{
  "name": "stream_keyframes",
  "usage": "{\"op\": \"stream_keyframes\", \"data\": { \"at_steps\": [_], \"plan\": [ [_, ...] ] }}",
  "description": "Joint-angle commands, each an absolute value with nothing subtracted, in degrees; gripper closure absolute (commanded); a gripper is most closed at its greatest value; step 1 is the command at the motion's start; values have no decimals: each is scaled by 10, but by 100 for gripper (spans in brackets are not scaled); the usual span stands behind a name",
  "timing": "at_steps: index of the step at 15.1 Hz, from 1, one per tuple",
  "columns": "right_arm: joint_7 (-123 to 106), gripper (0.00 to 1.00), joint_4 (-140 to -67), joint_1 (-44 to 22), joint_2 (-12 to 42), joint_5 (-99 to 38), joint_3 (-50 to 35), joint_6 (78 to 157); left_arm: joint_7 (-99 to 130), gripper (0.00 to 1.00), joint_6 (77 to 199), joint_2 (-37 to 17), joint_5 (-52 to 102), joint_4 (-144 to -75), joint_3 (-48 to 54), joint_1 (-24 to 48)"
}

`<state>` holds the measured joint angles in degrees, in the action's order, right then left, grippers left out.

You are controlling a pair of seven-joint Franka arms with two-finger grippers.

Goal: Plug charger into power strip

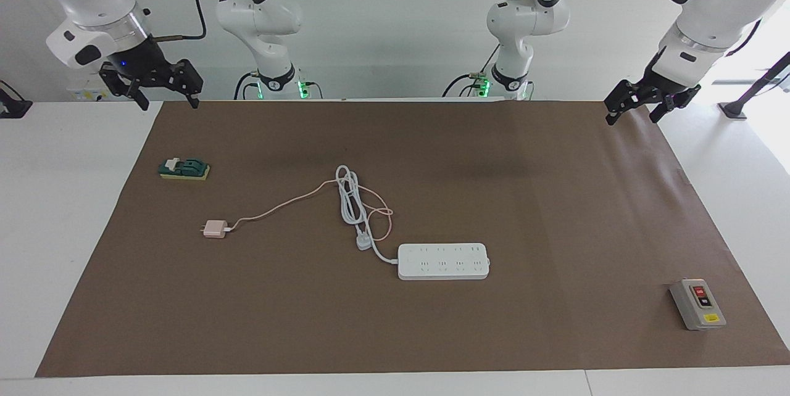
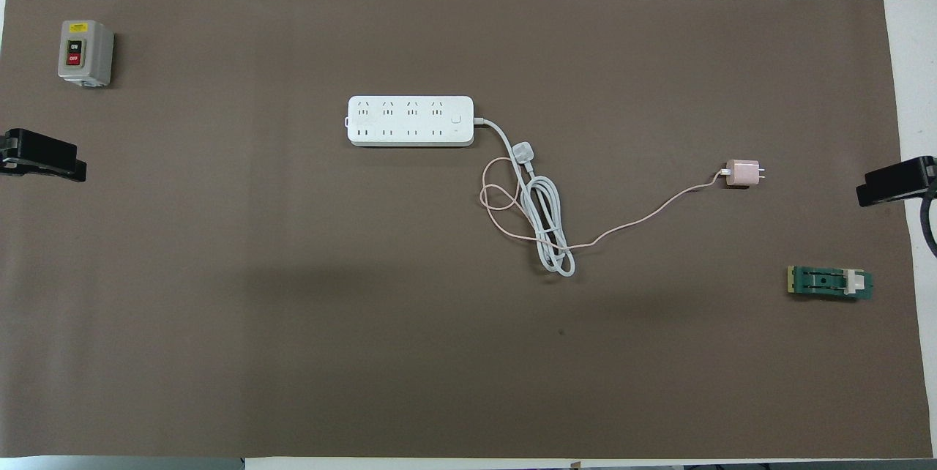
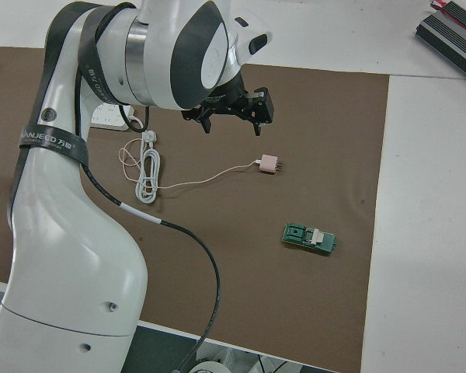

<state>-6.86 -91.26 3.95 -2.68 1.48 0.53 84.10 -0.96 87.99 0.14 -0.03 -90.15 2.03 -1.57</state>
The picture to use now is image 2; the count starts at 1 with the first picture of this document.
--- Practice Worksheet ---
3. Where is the white power strip cord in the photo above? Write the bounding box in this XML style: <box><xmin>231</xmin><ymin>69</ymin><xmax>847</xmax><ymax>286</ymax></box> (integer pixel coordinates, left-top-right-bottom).
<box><xmin>473</xmin><ymin>117</ymin><xmax>577</xmax><ymax>278</ymax></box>

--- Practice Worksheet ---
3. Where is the grey on-off switch box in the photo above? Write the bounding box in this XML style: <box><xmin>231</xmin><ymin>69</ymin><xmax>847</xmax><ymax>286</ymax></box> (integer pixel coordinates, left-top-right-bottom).
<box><xmin>58</xmin><ymin>20</ymin><xmax>115</xmax><ymax>88</ymax></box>

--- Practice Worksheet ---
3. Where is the pink wall charger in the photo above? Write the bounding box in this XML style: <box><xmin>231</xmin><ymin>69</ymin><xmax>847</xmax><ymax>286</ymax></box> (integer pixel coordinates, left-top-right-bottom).
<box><xmin>725</xmin><ymin>159</ymin><xmax>766</xmax><ymax>190</ymax></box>

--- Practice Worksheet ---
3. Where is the thin pink charging cable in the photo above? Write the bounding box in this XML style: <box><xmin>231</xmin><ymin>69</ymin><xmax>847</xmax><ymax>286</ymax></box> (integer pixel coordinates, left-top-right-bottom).
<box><xmin>479</xmin><ymin>157</ymin><xmax>731</xmax><ymax>253</ymax></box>

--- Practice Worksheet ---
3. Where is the brown paper table mat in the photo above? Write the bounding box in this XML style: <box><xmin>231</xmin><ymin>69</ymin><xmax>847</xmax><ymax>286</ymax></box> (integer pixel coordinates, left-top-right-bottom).
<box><xmin>0</xmin><ymin>0</ymin><xmax>925</xmax><ymax>459</ymax></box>

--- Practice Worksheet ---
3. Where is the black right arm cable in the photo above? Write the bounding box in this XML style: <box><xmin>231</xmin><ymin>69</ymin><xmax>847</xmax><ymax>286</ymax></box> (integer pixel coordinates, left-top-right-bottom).
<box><xmin>921</xmin><ymin>192</ymin><xmax>937</xmax><ymax>255</ymax></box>

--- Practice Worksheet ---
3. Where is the green knife switch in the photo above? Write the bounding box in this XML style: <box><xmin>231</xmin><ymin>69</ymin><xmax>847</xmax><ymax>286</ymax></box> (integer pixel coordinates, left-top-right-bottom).
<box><xmin>787</xmin><ymin>266</ymin><xmax>874</xmax><ymax>302</ymax></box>

